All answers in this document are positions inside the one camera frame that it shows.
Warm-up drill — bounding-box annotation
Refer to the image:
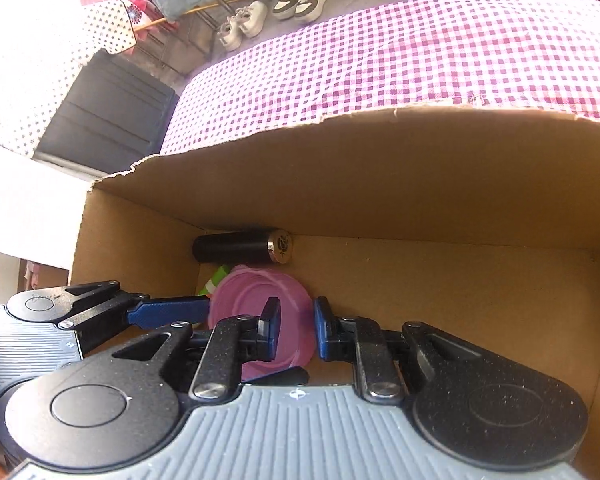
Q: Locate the black cylinder bottle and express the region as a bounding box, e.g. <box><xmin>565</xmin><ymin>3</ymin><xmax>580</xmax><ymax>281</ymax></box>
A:
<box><xmin>192</xmin><ymin>228</ymin><xmax>295</xmax><ymax>266</ymax></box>

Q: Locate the white star-print cloth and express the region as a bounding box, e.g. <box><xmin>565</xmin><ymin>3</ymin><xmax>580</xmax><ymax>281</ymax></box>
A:
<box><xmin>0</xmin><ymin>0</ymin><xmax>141</xmax><ymax>157</ymax></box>

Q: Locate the dark grey cabinet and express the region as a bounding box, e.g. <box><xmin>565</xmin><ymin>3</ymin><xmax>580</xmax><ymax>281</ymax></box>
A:
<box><xmin>34</xmin><ymin>50</ymin><xmax>177</xmax><ymax>177</ymax></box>

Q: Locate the yellow pole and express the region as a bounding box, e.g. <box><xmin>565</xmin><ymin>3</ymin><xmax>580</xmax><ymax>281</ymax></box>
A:
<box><xmin>134</xmin><ymin>0</ymin><xmax>243</xmax><ymax>30</ymax></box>

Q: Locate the purple checked tablecloth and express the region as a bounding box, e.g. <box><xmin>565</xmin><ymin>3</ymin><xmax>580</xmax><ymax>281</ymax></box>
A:
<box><xmin>159</xmin><ymin>0</ymin><xmax>600</xmax><ymax>157</ymax></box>

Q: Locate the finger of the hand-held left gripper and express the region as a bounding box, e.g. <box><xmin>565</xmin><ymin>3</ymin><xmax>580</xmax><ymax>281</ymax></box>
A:
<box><xmin>239</xmin><ymin>366</ymin><xmax>310</xmax><ymax>387</ymax></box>
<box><xmin>60</xmin><ymin>281</ymin><xmax>211</xmax><ymax>356</ymax></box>

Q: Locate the large cardboard box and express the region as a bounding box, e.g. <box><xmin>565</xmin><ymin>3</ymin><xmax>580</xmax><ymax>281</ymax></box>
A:
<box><xmin>67</xmin><ymin>104</ymin><xmax>600</xmax><ymax>480</ymax></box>

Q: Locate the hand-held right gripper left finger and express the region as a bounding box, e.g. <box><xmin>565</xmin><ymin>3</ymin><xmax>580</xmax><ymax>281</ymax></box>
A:
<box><xmin>111</xmin><ymin>297</ymin><xmax>282</xmax><ymax>402</ymax></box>

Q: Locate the pink plastic bowl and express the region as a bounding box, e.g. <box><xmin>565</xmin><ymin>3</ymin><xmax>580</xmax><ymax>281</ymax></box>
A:
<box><xmin>207</xmin><ymin>266</ymin><xmax>315</xmax><ymax>382</ymax></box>

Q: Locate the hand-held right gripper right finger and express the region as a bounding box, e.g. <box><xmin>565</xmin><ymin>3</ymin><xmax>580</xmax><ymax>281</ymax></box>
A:
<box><xmin>314</xmin><ymin>296</ymin><xmax>483</xmax><ymax>405</ymax></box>

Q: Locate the green tube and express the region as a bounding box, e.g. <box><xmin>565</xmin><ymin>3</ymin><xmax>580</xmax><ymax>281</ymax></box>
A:
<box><xmin>196</xmin><ymin>265</ymin><xmax>231</xmax><ymax>297</ymax></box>

